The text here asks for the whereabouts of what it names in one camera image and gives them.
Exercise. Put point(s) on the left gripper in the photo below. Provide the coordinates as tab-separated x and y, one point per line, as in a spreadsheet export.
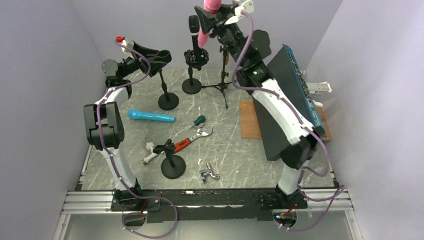
148	53

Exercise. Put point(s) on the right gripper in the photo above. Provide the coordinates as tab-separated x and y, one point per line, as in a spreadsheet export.
208	19

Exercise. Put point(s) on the black toy microphone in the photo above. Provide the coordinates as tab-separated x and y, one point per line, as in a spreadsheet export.
194	27

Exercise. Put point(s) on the pink toy microphone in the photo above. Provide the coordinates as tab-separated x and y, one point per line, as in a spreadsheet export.
210	7

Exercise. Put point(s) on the blue toy microphone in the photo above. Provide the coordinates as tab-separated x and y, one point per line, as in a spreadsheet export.
140	115

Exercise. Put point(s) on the black front microphone stand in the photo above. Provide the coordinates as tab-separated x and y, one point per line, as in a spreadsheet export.
173	166

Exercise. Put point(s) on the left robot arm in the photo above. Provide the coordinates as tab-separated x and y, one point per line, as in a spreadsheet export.
103	123

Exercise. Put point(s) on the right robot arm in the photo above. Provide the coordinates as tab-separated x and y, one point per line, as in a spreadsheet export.
249	74

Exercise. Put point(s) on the gold microphone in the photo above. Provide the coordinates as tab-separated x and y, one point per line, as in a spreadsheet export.
225	57

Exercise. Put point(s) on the black tripod microphone stand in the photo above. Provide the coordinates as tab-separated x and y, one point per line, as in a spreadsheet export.
222	85

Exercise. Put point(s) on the white plastic tap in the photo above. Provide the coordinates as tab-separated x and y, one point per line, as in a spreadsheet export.
150	147

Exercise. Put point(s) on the wooden board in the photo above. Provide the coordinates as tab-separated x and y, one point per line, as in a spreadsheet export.
250	126

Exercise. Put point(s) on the chrome faucet fitting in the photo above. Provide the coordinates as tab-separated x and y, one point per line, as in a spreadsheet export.
208	172

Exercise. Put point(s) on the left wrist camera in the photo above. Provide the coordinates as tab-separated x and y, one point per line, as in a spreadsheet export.
124	43

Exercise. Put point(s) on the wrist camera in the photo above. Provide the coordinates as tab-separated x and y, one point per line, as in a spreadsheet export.
240	6
124	43

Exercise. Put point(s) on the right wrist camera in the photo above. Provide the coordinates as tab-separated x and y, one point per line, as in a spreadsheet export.
240	6

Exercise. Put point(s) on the black shock mount stand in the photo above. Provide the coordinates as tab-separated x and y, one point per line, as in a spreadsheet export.
192	85

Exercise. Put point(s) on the green handled screwdriver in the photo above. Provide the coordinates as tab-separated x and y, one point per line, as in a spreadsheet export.
199	122

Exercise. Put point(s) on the red handled adjustable wrench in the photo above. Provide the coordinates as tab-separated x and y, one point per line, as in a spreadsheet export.
201	131

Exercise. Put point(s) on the dark grey network switch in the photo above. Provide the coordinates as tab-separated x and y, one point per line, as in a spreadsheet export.
288	120

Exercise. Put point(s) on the metal rack bracket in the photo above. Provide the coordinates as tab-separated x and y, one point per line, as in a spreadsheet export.
317	88

